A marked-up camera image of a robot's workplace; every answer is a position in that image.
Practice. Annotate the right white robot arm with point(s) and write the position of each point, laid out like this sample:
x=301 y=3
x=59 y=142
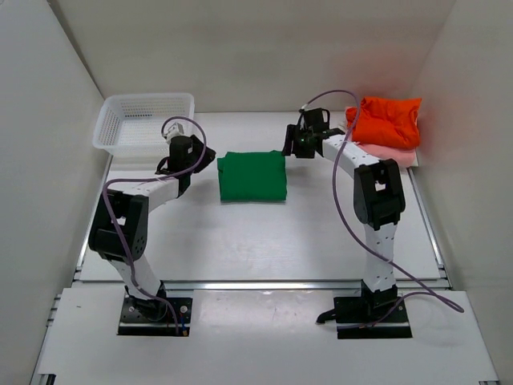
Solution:
x=378 y=203

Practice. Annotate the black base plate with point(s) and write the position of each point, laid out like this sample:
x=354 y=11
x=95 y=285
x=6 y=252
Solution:
x=152 y=318
x=353 y=321

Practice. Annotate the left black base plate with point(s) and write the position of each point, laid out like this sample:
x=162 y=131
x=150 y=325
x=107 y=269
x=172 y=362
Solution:
x=152 y=318

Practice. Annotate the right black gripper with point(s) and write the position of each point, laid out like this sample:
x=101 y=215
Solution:
x=290 y=132

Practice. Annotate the orange folded t shirt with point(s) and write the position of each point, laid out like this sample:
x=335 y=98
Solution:
x=386 y=122

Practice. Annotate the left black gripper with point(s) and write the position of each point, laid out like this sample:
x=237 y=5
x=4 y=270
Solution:
x=208 y=159

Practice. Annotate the white plastic basket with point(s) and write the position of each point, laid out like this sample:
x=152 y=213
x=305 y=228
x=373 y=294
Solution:
x=130 y=125

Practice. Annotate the green t shirt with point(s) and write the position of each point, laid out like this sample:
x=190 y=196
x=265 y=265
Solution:
x=252 y=177

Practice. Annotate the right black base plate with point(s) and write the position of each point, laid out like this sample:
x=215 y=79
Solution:
x=353 y=321

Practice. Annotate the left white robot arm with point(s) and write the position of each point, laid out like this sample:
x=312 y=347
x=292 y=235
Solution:
x=119 y=231

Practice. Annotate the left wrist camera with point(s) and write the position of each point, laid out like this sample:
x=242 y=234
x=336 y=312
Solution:
x=173 y=130

